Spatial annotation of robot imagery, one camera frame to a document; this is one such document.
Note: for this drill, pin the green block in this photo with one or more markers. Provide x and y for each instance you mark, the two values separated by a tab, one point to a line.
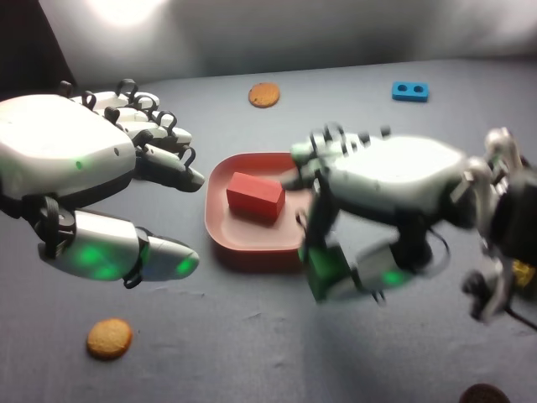
323	268

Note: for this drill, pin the dark chocolate sandwich cookie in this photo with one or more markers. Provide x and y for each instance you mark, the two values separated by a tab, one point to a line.
484	390

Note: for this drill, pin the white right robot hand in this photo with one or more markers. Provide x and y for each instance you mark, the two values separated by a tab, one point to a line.
390	176

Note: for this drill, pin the red block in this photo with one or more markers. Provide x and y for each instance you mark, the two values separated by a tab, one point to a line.
256	197

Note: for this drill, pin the grey table cloth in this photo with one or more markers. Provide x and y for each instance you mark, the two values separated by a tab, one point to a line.
230	336

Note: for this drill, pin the blue two-hole block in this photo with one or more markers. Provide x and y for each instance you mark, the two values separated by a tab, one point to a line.
411	91

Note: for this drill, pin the yellow corn toy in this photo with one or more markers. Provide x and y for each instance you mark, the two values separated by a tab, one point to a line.
522	273

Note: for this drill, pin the pink square plate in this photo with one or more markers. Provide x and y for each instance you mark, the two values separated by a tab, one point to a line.
251	237

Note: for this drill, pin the small round tan cookie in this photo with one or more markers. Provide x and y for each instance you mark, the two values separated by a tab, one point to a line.
109	339

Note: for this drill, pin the large round speckled cookie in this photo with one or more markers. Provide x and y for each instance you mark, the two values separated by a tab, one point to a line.
264	95

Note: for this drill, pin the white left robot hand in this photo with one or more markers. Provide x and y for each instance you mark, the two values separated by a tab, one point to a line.
54	142

